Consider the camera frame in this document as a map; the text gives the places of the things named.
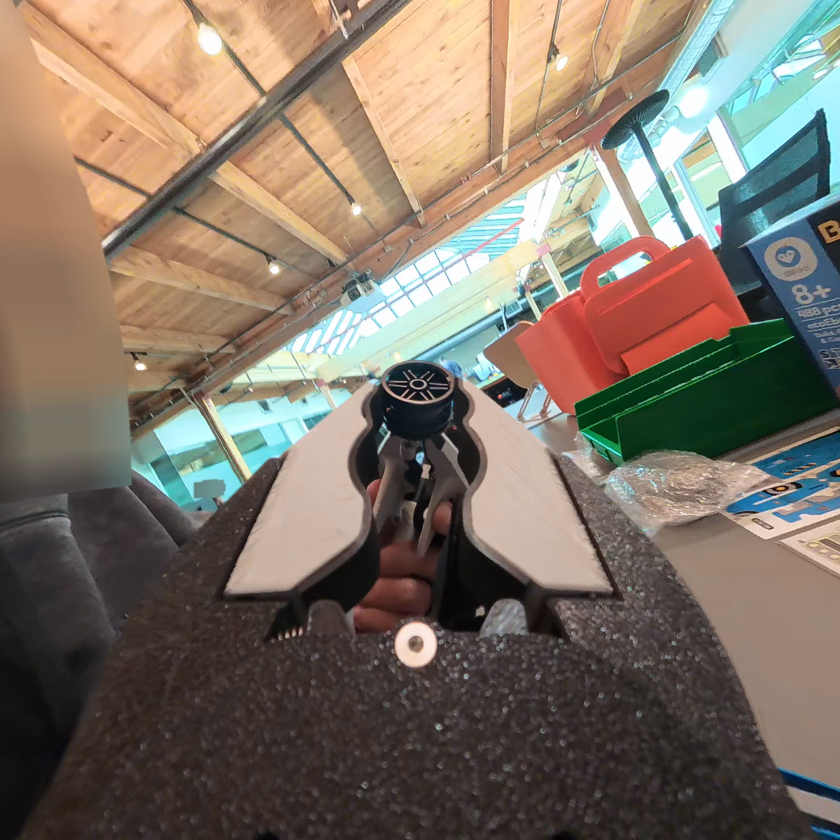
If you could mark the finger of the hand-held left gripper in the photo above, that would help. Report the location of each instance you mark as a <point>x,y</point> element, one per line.
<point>392,479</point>
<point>453,471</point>

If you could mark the green plastic bin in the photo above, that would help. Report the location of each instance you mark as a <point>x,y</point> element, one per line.
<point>709,400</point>

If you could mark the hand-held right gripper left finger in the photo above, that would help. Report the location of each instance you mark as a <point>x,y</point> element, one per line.
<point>308,512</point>

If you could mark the large clear plastic bag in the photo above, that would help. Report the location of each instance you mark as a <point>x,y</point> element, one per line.
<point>676,482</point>

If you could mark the black floor lamp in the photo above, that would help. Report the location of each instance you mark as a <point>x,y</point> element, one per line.
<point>646,144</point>

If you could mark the black toy wheel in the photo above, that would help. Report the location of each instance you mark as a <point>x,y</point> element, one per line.
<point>418,397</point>

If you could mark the beige back chair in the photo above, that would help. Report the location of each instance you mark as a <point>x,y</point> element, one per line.
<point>518,361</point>

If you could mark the dark blue robot kit box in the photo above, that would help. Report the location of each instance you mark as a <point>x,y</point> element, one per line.
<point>800,282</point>

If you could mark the person's left hand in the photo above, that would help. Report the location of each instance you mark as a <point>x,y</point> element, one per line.
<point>400,577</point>

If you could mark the black office chair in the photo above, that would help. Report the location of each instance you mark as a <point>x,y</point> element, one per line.
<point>774,197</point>

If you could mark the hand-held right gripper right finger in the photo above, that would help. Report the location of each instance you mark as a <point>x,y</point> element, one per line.
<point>531,512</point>

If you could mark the blue sticker sheet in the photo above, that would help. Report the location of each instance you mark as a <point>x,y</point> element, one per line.
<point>787,492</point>

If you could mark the person's grey sweatshirt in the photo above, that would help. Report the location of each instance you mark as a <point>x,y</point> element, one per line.
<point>65,590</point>

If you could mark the grey desk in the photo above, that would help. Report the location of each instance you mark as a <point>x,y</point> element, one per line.
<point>722,623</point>

